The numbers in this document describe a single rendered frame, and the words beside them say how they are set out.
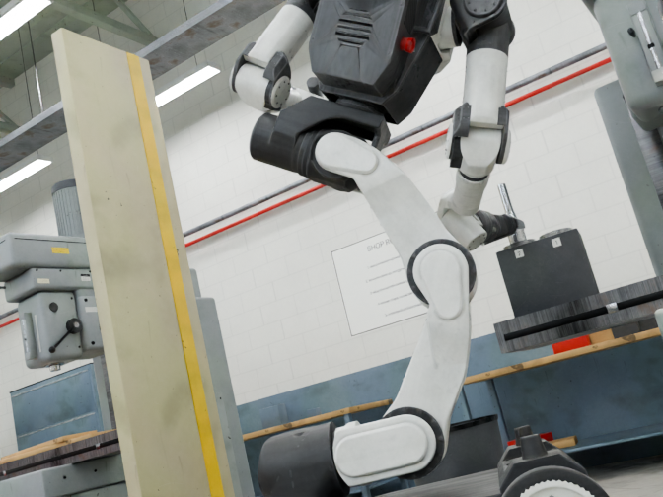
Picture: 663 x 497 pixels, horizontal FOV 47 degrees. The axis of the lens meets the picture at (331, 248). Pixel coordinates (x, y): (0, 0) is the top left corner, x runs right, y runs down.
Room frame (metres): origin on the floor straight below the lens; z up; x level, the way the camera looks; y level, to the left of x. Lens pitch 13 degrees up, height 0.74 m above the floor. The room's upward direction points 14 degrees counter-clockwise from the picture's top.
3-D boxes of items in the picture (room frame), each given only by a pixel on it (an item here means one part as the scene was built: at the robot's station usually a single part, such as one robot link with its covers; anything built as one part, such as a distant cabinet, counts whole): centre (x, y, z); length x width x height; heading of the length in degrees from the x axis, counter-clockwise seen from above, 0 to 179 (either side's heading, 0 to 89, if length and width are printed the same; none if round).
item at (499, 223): (1.91, -0.39, 1.13); 0.13 x 0.12 x 0.10; 55
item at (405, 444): (1.65, -0.02, 0.68); 0.21 x 0.20 x 0.13; 81
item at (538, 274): (2.05, -0.55, 1.00); 0.22 x 0.12 x 0.20; 70
